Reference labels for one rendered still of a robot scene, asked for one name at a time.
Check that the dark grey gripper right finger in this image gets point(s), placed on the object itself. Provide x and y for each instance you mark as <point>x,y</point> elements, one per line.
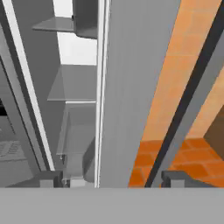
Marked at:
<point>175,178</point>

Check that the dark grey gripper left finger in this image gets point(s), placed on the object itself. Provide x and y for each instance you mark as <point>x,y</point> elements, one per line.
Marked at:
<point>48,178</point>

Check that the grey fridge drawer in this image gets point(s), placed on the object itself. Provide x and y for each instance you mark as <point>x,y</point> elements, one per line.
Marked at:
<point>79,128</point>

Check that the grey fridge shelf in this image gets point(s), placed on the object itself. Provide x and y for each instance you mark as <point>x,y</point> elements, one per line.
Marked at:
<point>76,84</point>
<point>55,26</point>

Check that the grey fridge door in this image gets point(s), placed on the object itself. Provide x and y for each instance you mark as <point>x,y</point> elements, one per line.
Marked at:
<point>131,87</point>

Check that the brown wooden cabinet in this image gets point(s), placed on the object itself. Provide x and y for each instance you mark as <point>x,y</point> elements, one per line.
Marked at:
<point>217,134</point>

